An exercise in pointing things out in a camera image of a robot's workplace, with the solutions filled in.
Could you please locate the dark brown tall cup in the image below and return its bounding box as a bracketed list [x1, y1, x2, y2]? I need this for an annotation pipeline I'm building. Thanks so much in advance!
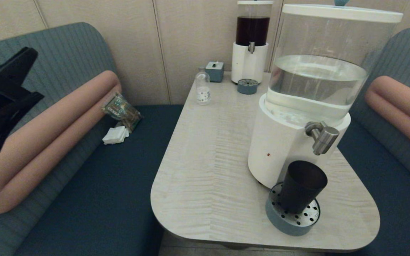
[279, 160, 328, 214]

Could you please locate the large blue perforated drip tray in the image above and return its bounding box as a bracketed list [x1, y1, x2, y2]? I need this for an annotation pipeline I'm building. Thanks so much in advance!
[265, 182, 321, 237]

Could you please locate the pink sofa bolster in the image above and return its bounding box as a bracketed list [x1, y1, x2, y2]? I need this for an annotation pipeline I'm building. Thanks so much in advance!
[0, 70, 122, 215]
[365, 75, 410, 157]

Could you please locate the pink right sofa bolster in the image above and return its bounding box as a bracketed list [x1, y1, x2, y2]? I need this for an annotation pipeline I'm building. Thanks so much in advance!
[365, 75, 410, 157]

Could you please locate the pink left sofa bolster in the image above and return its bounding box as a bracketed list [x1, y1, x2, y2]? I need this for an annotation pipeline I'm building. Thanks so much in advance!
[0, 70, 122, 215]

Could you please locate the teal left booth sofa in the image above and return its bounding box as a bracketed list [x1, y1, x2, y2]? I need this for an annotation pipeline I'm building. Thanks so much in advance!
[0, 22, 184, 256]

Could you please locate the large white water dispenser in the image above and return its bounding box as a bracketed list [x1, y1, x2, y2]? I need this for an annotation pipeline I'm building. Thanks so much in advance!
[247, 0, 404, 190]

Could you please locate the small white dark-drink dispenser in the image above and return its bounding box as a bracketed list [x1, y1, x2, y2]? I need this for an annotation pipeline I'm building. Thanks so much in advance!
[231, 0, 274, 85]

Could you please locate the teal booth sofa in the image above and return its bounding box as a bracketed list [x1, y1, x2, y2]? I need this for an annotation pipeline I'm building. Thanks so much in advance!
[326, 26, 410, 256]
[0, 22, 184, 256]

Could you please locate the small blue perforated drip tray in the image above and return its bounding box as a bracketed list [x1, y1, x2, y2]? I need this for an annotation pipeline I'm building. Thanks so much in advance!
[237, 78, 259, 94]

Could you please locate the blue-grey square box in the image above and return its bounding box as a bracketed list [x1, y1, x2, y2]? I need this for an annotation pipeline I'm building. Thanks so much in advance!
[205, 60, 225, 82]

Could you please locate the small clear plastic bottle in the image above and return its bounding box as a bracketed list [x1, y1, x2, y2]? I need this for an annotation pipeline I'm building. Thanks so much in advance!
[195, 67, 211, 105]

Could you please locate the white napkin stack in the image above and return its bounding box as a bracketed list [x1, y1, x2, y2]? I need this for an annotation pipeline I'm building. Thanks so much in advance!
[102, 125, 130, 145]

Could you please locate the teal right booth sofa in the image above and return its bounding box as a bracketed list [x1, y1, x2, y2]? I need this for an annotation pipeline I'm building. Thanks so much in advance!
[326, 26, 410, 256]

